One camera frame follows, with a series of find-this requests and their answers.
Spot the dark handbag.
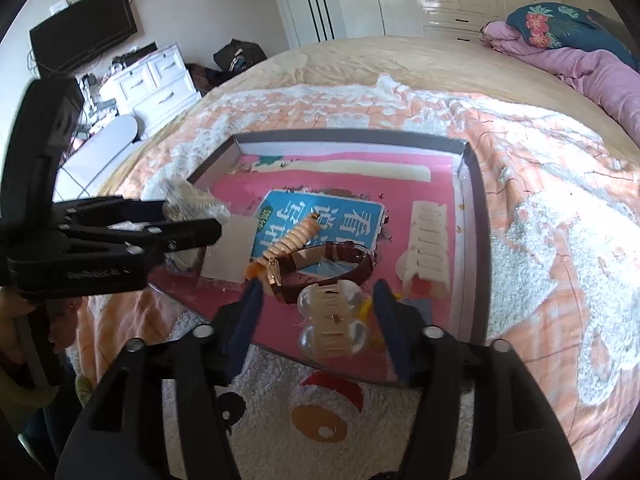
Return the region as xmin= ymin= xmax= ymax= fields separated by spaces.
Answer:
xmin=212 ymin=37 xmax=268 ymax=73

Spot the peach spiral hair tie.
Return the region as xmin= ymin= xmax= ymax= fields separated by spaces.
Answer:
xmin=244 ymin=212 xmax=321 ymax=281

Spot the clear cream hair claw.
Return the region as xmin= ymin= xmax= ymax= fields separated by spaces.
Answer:
xmin=296 ymin=281 xmax=373 ymax=362

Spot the person's left hand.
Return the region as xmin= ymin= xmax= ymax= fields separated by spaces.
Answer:
xmin=0 ymin=289 xmax=37 ymax=367

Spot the white foam comb piece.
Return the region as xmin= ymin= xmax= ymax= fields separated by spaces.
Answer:
xmin=395 ymin=200 xmax=455 ymax=297

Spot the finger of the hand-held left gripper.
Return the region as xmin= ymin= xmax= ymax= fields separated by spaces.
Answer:
xmin=49 ymin=196 xmax=169 ymax=227
xmin=56 ymin=216 xmax=224 ymax=271

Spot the beige bed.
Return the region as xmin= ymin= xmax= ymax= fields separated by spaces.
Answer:
xmin=112 ymin=34 xmax=640 ymax=201

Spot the teal floral bedding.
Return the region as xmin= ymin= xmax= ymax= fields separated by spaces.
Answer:
xmin=505 ymin=2 xmax=640 ymax=73

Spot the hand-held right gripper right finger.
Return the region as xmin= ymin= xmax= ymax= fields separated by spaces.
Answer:
xmin=372 ymin=278 xmax=583 ymax=480

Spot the brown bag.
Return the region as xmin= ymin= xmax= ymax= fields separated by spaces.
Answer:
xmin=186 ymin=62 xmax=221 ymax=96

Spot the grey cardboard box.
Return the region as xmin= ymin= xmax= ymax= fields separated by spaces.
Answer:
xmin=145 ymin=128 xmax=493 ymax=388

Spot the purple quilt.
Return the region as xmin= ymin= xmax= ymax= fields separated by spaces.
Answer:
xmin=480 ymin=20 xmax=640 ymax=146

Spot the yellow hair clip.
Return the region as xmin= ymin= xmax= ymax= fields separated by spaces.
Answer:
xmin=357 ymin=297 xmax=401 ymax=346

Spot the white drawer cabinet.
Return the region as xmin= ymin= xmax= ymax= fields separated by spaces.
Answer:
xmin=97 ymin=44 xmax=198 ymax=138

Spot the clear jewelry packet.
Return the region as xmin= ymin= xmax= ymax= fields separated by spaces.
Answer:
xmin=159 ymin=177 xmax=232 ymax=276

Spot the white earring card packet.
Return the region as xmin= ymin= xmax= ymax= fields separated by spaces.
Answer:
xmin=200 ymin=215 xmax=257 ymax=285

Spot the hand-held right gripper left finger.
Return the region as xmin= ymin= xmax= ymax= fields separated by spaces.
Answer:
xmin=54 ymin=277 xmax=266 ymax=480

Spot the white oval stool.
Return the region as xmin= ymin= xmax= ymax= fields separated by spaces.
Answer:
xmin=52 ymin=114 xmax=140 ymax=201

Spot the black television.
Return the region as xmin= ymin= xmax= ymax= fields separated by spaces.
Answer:
xmin=29 ymin=0 xmax=139 ymax=73

